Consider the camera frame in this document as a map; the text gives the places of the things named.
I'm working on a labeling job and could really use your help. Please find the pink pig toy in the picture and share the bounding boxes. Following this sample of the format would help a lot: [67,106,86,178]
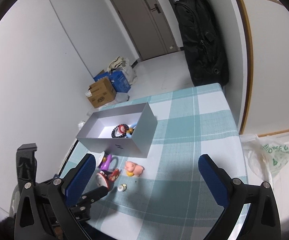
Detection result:
[125,161,145,177]

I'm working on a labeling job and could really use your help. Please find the light blue bangle bracelet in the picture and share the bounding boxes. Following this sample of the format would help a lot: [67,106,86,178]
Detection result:
[126,121,138,138]

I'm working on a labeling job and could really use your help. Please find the small round charm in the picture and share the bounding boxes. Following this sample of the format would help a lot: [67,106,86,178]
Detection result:
[117,184,127,192]

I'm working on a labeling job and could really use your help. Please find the black hanging garment bag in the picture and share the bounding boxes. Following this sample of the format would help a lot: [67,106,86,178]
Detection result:
[174,0,229,87]

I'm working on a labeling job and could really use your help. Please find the white green plastic bag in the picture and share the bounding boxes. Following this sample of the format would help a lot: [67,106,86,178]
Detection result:
[240,134,289,181]

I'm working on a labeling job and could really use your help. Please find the grey open cardboard box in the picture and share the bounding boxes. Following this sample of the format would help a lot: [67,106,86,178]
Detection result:
[77,103,157,158]

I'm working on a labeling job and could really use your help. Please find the teal plaid tablecloth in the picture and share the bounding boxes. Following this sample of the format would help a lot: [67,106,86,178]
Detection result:
[59,82,250,240]

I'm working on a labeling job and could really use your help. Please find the white tote bag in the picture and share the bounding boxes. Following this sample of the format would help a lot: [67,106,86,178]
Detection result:
[107,56,137,85]

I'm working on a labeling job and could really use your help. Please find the grey door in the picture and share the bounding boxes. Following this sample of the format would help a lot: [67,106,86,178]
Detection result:
[110,0,178,60]

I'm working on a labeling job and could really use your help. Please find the purple ring bracelet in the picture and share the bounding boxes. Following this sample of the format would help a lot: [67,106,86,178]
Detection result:
[98,154,119,170]

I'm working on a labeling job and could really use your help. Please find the brown cardboard box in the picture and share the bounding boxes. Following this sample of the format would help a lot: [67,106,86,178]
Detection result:
[85,77,116,108]

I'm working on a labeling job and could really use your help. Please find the grey plastic mailer bags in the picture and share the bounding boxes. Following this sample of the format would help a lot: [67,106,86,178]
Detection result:
[115,92,129,103]

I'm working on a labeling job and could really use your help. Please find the black spiral hair tie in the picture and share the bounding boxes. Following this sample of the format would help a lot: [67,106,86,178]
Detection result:
[110,123,133,139]

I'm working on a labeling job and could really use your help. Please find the penguin badge with red trim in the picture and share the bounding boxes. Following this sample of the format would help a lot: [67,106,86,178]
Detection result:
[95,168,120,191]

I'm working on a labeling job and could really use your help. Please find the blue cardboard box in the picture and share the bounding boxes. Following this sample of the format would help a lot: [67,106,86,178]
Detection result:
[94,71,131,93]

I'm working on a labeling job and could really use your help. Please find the white oval hair clip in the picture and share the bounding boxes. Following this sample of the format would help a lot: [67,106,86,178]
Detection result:
[94,152,105,167]

